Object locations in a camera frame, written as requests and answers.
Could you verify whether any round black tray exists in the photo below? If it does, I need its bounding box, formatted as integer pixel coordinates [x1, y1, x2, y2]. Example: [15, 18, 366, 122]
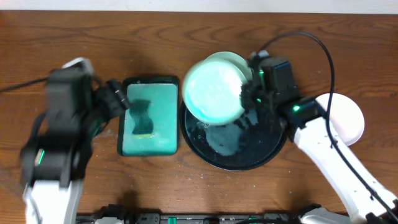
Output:
[179, 103, 287, 171]

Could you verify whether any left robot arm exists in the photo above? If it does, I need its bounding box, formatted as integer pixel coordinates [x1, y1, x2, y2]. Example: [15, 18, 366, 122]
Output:
[21, 67, 129, 223]

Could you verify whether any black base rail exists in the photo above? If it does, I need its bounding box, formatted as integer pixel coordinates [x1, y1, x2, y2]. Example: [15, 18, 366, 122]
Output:
[75, 204, 325, 224]

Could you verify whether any green plate with stain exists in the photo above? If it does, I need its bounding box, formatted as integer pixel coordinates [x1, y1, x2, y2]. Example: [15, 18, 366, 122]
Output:
[206, 51, 252, 81]

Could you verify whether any green rectangular soap tray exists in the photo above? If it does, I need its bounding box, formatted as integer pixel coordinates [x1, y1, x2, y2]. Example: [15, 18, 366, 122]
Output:
[117, 76, 179, 157]

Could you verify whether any pink plate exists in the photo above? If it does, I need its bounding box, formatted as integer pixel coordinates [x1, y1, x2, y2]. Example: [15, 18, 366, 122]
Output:
[330, 93, 365, 146]

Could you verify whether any dark green sponge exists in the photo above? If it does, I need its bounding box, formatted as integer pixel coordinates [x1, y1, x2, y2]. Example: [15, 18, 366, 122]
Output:
[129, 100, 154, 135]

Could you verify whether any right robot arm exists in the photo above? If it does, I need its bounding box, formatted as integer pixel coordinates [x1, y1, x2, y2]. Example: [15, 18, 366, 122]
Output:
[241, 55, 397, 223]

